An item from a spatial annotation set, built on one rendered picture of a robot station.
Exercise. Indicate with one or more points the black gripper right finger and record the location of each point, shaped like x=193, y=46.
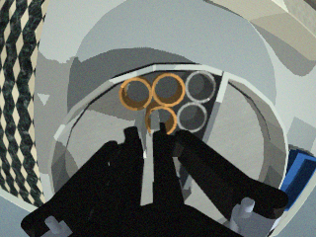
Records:
x=256, y=207

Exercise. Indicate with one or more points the steel bushing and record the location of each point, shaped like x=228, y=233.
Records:
x=176, y=129
x=208, y=89
x=197, y=122

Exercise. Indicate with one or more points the bronze ring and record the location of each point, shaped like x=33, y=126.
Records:
x=176, y=98
x=128, y=102
x=170, y=123

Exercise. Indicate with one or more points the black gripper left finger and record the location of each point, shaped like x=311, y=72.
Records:
x=97, y=190

